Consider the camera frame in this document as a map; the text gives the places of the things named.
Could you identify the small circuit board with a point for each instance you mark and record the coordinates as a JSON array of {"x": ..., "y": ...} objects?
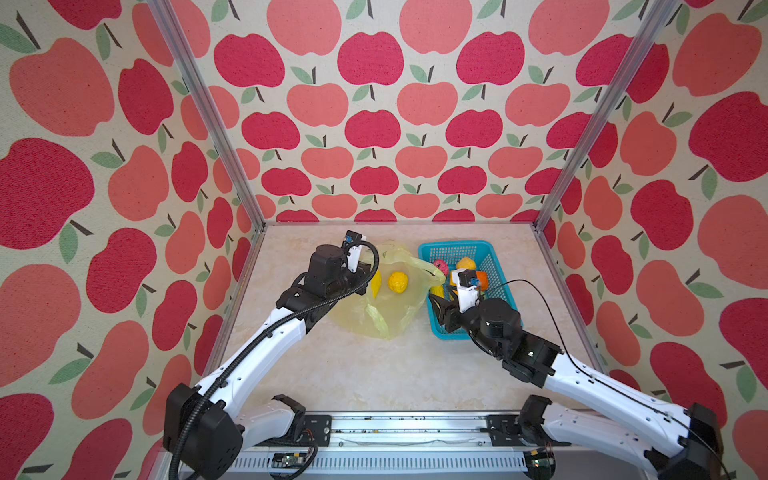
[{"x": 287, "y": 460}]

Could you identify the yellow lemon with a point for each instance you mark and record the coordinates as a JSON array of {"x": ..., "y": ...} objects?
[{"x": 398, "y": 282}]

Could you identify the yellow bell pepper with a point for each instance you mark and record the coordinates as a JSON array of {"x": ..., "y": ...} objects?
[{"x": 466, "y": 263}]

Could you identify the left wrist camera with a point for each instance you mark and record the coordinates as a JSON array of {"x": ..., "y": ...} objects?
[{"x": 352, "y": 248}]

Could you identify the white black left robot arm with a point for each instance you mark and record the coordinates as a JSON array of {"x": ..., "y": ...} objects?
[{"x": 201, "y": 426}]

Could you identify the yellow ridged star fruit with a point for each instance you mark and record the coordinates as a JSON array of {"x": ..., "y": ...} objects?
[{"x": 376, "y": 284}]

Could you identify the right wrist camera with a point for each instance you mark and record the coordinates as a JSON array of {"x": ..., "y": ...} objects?
[{"x": 467, "y": 289}]

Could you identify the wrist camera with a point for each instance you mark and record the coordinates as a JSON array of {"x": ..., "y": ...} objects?
[
  {"x": 352, "y": 248},
  {"x": 467, "y": 289}
]

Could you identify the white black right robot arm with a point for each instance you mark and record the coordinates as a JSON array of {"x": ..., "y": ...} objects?
[{"x": 664, "y": 439}]

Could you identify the front aluminium frame rail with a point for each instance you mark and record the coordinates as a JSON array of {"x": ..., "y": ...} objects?
[{"x": 393, "y": 443}]

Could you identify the left rear aluminium corner post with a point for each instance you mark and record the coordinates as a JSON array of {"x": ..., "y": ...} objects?
[{"x": 173, "y": 33}]

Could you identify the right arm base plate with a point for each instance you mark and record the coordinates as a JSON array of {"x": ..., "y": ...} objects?
[{"x": 511, "y": 431}]

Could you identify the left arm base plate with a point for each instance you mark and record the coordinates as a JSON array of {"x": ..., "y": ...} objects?
[{"x": 307, "y": 430}]

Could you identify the aluminium corner post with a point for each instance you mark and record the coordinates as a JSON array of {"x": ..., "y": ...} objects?
[
  {"x": 650, "y": 28},
  {"x": 173, "y": 33}
]

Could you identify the right rear aluminium corner post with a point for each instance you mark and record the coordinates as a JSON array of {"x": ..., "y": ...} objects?
[{"x": 650, "y": 28}]

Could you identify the yellow banana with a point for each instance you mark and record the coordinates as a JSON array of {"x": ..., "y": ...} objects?
[{"x": 438, "y": 291}]

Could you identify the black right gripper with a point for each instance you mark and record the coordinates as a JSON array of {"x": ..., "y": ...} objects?
[{"x": 448, "y": 310}]

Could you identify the pink dragon fruit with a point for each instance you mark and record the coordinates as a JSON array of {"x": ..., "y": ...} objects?
[{"x": 442, "y": 266}]

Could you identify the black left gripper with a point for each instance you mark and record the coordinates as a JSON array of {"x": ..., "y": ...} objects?
[{"x": 362, "y": 273}]

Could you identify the yellow translucent plastic bag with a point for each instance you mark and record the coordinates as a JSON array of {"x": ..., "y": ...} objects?
[{"x": 388, "y": 316}]

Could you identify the orange fruit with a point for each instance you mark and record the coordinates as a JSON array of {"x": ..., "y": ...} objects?
[{"x": 483, "y": 280}]

